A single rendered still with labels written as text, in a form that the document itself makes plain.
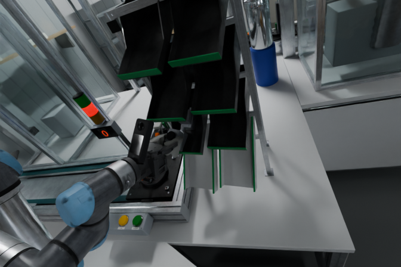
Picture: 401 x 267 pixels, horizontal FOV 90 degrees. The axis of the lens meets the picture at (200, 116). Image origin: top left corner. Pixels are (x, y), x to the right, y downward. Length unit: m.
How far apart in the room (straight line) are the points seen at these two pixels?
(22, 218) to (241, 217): 0.74
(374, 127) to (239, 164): 1.00
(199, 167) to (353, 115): 0.98
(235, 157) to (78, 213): 0.54
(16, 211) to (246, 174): 0.74
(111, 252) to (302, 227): 0.80
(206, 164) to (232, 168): 0.11
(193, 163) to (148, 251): 0.41
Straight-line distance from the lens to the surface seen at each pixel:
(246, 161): 0.80
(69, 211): 0.48
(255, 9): 1.29
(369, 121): 1.55
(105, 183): 0.50
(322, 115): 1.40
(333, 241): 0.89
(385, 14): 1.33
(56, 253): 0.54
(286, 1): 1.65
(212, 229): 0.93
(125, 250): 1.09
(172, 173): 1.00
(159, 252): 1.00
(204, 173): 0.85
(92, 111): 1.02
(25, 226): 0.88
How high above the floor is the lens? 1.70
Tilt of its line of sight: 37 degrees down
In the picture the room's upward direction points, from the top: 23 degrees counter-clockwise
